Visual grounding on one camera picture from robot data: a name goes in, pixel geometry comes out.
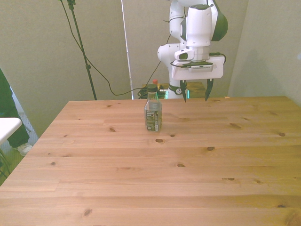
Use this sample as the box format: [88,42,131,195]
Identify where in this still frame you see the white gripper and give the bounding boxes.
[171,55,224,103]

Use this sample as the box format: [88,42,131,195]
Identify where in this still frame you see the clear bottle with black cap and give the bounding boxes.
[143,84,163,132]

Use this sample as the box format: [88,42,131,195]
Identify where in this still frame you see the white vertical strip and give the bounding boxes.
[120,0,135,100]

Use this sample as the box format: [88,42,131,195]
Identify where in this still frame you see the white sneaker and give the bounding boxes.
[16,143,33,157]

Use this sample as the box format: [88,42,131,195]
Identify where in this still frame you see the person leg dark trousers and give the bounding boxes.
[0,68,30,148]

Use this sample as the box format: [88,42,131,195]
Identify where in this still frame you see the white side table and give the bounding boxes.
[0,117,23,145]

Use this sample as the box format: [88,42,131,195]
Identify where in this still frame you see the black cable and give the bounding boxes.
[58,0,144,97]

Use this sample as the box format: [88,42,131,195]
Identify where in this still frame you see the black camera stand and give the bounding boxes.
[67,0,98,101]

